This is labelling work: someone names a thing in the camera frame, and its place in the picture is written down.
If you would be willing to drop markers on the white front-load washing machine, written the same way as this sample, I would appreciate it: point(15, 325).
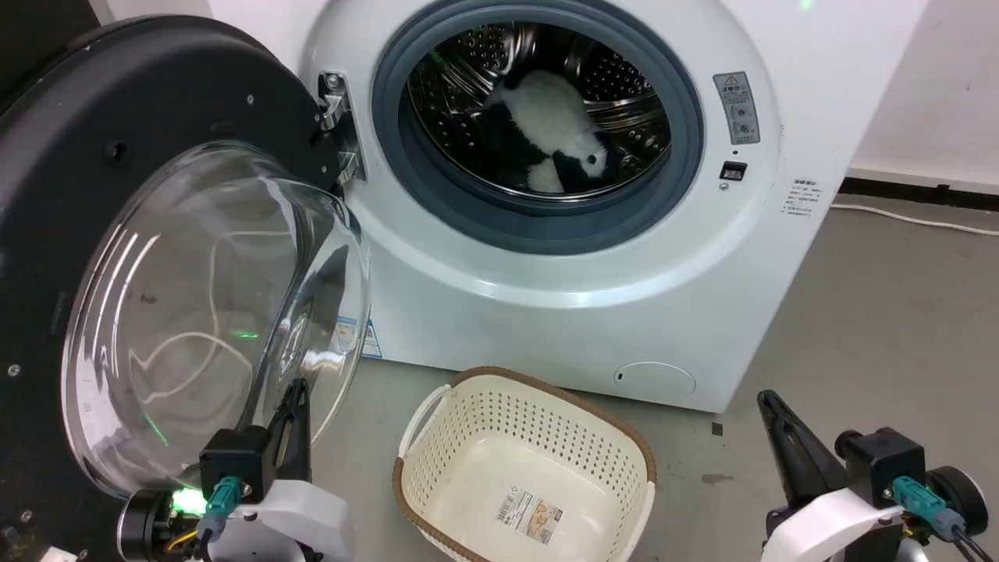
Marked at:
point(546, 312)

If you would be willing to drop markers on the black door latch slot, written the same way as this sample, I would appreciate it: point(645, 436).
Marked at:
point(732, 171)

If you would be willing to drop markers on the round filter cover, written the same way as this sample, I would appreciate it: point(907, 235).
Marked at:
point(654, 381)

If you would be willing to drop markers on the black washer door with glass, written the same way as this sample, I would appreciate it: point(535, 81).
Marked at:
point(94, 195)

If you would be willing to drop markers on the metal door hinge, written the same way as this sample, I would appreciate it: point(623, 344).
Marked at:
point(337, 117)

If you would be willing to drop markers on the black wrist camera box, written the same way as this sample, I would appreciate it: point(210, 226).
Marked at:
point(882, 460)
point(234, 460)

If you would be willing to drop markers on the blue and white label sticker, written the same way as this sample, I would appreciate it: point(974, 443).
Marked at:
point(371, 341)

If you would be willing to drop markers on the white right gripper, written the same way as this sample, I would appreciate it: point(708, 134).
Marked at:
point(827, 523)

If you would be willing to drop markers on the black baseboard strip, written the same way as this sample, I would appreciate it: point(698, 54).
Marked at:
point(921, 193)

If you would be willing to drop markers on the stainless steel drum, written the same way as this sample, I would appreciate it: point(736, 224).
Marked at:
point(468, 78)

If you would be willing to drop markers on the black and white panda plush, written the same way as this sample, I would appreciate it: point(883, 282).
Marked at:
point(546, 117)

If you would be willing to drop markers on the grey warning sticker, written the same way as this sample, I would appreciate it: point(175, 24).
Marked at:
point(737, 108)

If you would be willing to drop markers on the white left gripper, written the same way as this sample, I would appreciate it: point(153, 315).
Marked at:
point(300, 519)

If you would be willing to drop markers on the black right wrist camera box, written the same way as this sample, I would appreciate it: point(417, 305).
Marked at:
point(882, 460)

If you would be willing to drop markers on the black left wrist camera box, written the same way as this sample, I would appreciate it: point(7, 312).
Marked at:
point(234, 460)

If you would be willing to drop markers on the small text sticker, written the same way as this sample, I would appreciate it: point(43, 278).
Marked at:
point(804, 199)

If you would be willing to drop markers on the cream perforated laundry basket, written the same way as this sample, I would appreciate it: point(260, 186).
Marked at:
point(468, 453)

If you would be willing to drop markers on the printed product label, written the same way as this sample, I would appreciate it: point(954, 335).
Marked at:
point(529, 520)

